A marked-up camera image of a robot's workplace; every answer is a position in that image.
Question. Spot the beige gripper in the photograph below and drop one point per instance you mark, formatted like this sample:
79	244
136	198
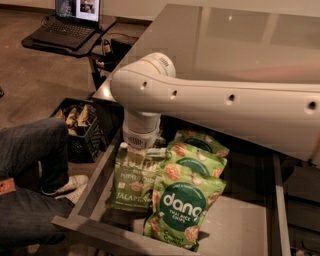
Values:
140	140

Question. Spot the green Kettle jalapeno bag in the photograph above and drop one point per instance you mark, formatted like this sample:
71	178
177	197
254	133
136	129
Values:
133	180

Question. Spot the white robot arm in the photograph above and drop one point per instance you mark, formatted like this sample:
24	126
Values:
279	116

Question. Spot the middle green Dang chips bag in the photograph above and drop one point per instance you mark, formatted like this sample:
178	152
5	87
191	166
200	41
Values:
197	159

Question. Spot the green dang chips bag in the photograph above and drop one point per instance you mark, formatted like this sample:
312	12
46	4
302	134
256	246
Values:
181	199
197	159
202	140

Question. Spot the front green Dang chips bag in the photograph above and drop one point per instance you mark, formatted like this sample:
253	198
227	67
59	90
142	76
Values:
181	199

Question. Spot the rear green Dang chips bag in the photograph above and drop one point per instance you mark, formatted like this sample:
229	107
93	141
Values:
202	140

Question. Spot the grey open top drawer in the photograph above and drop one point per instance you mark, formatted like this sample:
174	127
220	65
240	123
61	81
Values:
248	220

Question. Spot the black plastic crate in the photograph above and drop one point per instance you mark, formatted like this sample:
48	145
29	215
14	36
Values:
86	139

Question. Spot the white sneaker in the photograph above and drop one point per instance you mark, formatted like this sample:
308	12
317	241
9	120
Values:
72	190

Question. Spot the black laptop stand table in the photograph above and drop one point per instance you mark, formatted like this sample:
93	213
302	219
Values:
85	50

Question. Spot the black laptop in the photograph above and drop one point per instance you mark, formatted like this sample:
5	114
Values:
74	22

